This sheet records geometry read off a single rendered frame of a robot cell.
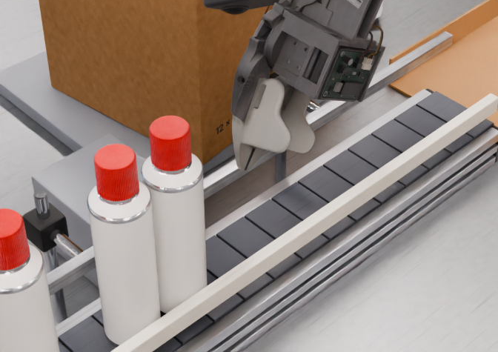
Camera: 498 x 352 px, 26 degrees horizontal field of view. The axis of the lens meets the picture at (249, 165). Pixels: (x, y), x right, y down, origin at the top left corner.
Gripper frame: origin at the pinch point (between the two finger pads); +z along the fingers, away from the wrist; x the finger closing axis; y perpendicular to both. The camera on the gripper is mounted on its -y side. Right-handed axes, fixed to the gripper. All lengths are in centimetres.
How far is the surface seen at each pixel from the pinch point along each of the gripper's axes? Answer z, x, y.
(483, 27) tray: -12, 57, -12
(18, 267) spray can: 8.8, -23.0, 1.7
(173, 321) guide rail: 14.4, -5.8, 4.1
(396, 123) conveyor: -1.9, 29.4, -3.2
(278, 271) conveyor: 10.8, 7.4, 3.9
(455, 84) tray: -6.0, 45.6, -6.7
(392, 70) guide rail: -8.1, 23.7, -3.1
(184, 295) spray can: 13.2, -3.2, 2.3
